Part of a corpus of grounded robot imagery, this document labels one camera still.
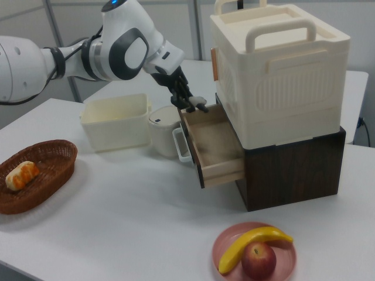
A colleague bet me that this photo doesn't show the cream wooden cabinet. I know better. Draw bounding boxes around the cream wooden cabinet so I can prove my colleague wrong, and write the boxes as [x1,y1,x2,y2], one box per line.
[209,0,352,150]

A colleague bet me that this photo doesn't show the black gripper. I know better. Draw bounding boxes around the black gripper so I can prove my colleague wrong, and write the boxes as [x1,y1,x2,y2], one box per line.
[149,66,195,114]

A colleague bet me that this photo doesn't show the wooden drawer with white handle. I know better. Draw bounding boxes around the wooden drawer with white handle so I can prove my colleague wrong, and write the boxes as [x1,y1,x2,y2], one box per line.
[172,102,246,190]

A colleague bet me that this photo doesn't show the dark wood drawer cabinet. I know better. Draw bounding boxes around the dark wood drawer cabinet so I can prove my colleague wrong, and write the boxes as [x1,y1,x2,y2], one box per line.
[215,93,347,213]

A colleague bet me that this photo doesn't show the brown wicker basket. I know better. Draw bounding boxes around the brown wicker basket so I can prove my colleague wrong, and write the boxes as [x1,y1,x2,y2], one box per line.
[0,139,79,215]

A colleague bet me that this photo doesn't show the black wall power cable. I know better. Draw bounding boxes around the black wall power cable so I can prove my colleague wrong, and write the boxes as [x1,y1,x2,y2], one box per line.
[357,116,370,145]

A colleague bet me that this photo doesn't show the small cream lidded trash can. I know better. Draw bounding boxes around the small cream lidded trash can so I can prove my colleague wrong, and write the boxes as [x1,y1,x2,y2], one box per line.
[148,106,187,160]

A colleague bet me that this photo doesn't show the pink plate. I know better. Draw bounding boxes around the pink plate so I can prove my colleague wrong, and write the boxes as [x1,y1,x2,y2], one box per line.
[212,221,298,281]

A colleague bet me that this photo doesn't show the red toy apple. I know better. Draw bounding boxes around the red toy apple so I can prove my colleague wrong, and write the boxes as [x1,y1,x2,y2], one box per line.
[241,241,277,280]

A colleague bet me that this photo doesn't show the cream plastic open bin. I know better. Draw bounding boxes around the cream plastic open bin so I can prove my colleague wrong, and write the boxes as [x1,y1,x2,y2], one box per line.
[79,93,153,153]

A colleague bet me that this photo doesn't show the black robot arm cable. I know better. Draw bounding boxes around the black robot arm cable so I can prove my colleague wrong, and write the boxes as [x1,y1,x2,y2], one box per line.
[0,26,105,107]

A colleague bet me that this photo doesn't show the yellow toy banana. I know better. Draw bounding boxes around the yellow toy banana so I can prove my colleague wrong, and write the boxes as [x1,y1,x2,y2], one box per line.
[218,225,294,275]

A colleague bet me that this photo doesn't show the small panda toy figure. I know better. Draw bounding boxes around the small panda toy figure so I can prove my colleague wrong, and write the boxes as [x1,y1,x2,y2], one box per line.
[188,95,210,114]

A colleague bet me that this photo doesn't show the toy bread loaf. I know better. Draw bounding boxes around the toy bread loaf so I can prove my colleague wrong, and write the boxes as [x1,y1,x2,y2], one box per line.
[5,160,40,191]

